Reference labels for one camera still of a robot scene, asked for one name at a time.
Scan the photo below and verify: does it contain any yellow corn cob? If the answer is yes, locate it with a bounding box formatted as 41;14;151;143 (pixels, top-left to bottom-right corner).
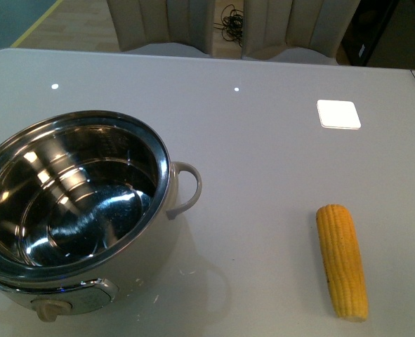
316;204;369;322

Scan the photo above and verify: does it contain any cream electric cooking pot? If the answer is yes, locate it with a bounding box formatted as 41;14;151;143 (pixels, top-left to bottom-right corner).
0;111;202;322

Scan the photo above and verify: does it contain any beige chair left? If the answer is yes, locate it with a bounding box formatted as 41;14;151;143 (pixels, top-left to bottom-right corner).
107;1;215;58

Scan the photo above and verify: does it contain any beige chair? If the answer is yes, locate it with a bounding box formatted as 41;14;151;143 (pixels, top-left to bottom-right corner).
107;1;215;58
242;0;359;65

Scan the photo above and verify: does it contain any beige chair right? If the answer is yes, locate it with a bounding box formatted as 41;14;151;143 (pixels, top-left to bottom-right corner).
242;0;359;65

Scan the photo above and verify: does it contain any dark cabinet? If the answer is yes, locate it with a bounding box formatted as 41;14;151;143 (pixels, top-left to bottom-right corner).
342;0;415;70

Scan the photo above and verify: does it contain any black tangled floor cable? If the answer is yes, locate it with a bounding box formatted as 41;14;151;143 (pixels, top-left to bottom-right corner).
213;4;244;48

